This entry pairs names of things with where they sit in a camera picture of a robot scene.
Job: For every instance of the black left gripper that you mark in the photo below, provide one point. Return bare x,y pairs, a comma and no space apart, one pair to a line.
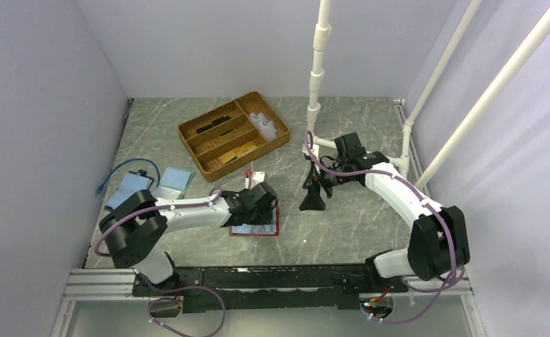
265,216

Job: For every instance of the open blue card holder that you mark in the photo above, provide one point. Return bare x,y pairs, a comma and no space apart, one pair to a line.
131,183

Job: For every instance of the black item in tray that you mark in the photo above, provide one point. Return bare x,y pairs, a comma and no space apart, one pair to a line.
212,124

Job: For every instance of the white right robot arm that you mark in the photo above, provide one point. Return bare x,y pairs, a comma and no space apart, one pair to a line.
438,245

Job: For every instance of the white PVC pipe frame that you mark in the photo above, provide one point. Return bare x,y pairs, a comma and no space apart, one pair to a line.
509,69

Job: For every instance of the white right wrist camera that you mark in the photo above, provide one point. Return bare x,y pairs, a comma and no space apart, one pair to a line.
312,153

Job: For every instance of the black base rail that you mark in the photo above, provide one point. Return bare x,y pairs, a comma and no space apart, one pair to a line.
343,286

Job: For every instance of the woven brown organizer tray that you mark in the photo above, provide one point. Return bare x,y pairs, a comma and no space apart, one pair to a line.
205,148

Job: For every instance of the tan card in tray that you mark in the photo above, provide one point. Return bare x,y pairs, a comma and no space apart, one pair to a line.
237,152

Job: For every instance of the red leather card holder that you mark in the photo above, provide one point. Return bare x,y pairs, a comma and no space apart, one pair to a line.
269,230

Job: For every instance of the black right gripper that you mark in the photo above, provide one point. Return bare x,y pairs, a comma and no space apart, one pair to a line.
313,201

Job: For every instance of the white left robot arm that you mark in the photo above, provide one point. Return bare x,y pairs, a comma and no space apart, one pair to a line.
130,232

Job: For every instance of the light blue card holder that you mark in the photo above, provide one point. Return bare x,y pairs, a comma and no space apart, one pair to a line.
173,184

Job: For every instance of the clear plastic card sleeve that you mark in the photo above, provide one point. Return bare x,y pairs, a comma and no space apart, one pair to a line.
267,129

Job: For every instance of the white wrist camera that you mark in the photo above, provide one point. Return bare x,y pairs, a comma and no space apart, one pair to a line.
312,153
253,178

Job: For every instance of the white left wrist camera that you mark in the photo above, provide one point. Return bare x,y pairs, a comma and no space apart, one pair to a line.
253,178

